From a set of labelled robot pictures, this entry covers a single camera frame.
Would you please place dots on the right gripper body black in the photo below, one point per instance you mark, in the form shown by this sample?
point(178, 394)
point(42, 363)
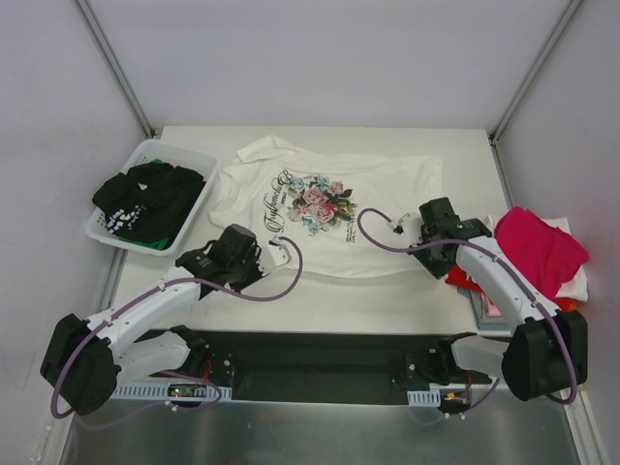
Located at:
point(431, 259)

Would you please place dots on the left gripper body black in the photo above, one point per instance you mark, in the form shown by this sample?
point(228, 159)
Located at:
point(253, 267)

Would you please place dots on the white floral print t-shirt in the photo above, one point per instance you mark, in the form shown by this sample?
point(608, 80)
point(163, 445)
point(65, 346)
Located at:
point(334, 207)

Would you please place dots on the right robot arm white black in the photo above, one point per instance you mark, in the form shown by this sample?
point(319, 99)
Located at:
point(547, 352)

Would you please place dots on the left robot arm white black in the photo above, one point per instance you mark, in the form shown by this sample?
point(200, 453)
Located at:
point(87, 359)

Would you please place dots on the red t-shirt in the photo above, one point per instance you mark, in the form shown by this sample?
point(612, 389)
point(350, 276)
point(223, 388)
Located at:
point(458, 278)

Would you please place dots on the black printed t-shirt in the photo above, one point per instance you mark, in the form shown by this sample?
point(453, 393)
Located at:
point(188, 185)

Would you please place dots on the pink folded t-shirt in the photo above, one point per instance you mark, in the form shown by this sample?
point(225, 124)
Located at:
point(491, 310)

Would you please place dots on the light blue folded t-shirt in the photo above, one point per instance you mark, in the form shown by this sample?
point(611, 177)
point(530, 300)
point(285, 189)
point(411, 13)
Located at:
point(483, 322)

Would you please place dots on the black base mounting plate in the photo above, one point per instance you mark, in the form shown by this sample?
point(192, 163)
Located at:
point(328, 368)

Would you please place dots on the orange folded t-shirt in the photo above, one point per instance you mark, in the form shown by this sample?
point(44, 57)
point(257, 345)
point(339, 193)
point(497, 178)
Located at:
point(566, 304)

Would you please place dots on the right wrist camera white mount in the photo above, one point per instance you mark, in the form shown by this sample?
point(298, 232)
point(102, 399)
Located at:
point(400, 226)

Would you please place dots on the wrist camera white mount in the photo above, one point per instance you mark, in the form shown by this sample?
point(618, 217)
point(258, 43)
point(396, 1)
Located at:
point(276, 253)
point(400, 226)

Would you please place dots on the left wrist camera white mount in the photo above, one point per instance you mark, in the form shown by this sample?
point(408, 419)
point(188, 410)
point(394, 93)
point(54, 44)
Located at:
point(276, 253)

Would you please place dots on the left grey cable duct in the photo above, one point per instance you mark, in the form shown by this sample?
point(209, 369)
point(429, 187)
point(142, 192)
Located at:
point(162, 391)

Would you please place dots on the grey cable duct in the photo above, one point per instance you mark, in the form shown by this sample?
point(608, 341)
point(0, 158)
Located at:
point(424, 398)
point(162, 391)

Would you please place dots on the right grey cable duct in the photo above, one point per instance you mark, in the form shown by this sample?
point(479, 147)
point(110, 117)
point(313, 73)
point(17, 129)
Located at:
point(424, 398)

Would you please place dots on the left aluminium frame post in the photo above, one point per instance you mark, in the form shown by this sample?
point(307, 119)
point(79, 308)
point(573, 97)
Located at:
point(102, 43)

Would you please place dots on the aluminium frame post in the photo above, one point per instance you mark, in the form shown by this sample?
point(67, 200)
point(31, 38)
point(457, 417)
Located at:
point(102, 43)
point(526, 84)

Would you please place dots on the right aluminium frame post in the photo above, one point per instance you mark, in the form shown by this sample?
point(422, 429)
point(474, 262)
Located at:
point(526, 84)

